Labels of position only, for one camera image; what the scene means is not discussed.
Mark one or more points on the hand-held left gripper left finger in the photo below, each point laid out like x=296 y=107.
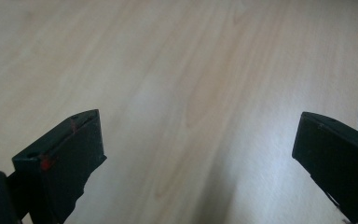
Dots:
x=65 y=155

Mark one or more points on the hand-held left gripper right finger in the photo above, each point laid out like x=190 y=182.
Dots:
x=338 y=155

